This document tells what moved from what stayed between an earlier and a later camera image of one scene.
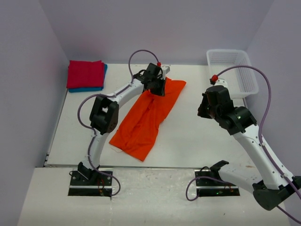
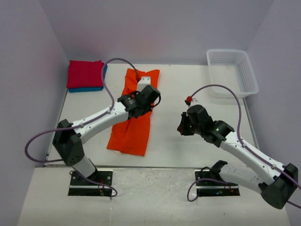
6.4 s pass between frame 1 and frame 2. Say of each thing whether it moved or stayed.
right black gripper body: moved
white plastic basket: stayed
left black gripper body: moved
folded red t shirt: stayed
